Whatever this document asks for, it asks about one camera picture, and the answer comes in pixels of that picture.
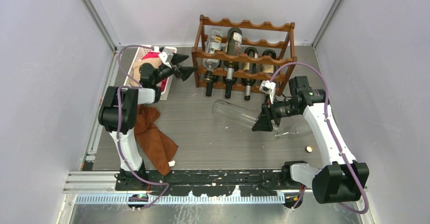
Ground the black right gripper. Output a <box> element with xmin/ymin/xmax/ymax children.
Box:
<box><xmin>253</xmin><ymin>93</ymin><xmax>301</xmax><ymax>131</ymax></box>

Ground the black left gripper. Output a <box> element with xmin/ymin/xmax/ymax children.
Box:
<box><xmin>154</xmin><ymin>53</ymin><xmax>197</xmax><ymax>85</ymax></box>

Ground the clear bottle brown label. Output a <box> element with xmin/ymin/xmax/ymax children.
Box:
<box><xmin>202</xmin><ymin>28</ymin><xmax>223</xmax><ymax>71</ymax></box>

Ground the dark bottle white label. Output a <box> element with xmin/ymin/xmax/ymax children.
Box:
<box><xmin>223</xmin><ymin>77</ymin><xmax>237</xmax><ymax>99</ymax></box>

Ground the green bottle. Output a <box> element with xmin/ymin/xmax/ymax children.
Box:
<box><xmin>224</xmin><ymin>28</ymin><xmax>242</xmax><ymax>85</ymax></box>

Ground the dark wine bottle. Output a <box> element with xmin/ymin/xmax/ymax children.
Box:
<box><xmin>241</xmin><ymin>47</ymin><xmax>258</xmax><ymax>101</ymax></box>

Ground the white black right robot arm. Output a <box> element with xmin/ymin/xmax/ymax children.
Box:
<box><xmin>252</xmin><ymin>76</ymin><xmax>370</xmax><ymax>204</ymax></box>

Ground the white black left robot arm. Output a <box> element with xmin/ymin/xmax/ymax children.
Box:
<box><xmin>98</xmin><ymin>49</ymin><xmax>196</xmax><ymax>190</ymax></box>

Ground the brown wooden wine rack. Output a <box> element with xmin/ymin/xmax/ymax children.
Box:
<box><xmin>191</xmin><ymin>15</ymin><xmax>297</xmax><ymax>96</ymax></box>

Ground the pink folded cloth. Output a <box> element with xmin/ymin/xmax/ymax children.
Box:
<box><xmin>141</xmin><ymin>52</ymin><xmax>168</xmax><ymax>92</ymax></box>

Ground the white plastic basket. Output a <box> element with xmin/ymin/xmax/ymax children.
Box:
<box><xmin>123</xmin><ymin>45</ymin><xmax>174</xmax><ymax>100</ymax></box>

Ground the peach folded cloth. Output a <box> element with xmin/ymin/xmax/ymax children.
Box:
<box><xmin>132</xmin><ymin>61</ymin><xmax>155</xmax><ymax>82</ymax></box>

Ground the brown towel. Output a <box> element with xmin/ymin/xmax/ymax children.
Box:
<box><xmin>134</xmin><ymin>105</ymin><xmax>178</xmax><ymax>176</ymax></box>

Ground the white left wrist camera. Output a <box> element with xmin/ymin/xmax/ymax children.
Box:
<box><xmin>155</xmin><ymin>47</ymin><xmax>173</xmax><ymax>68</ymax></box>

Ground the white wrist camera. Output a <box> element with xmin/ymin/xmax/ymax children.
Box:
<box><xmin>155</xmin><ymin>47</ymin><xmax>173</xmax><ymax>68</ymax></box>
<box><xmin>259</xmin><ymin>80</ymin><xmax>276</xmax><ymax>104</ymax></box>

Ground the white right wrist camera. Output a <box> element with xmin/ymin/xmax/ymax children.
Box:
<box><xmin>259</xmin><ymin>80</ymin><xmax>276</xmax><ymax>104</ymax></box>

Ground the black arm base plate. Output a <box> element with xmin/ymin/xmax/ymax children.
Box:
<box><xmin>114</xmin><ymin>169</ymin><xmax>303</xmax><ymax>197</ymax></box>

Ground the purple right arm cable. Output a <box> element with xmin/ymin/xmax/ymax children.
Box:
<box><xmin>268</xmin><ymin>62</ymin><xmax>370</xmax><ymax>215</ymax></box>

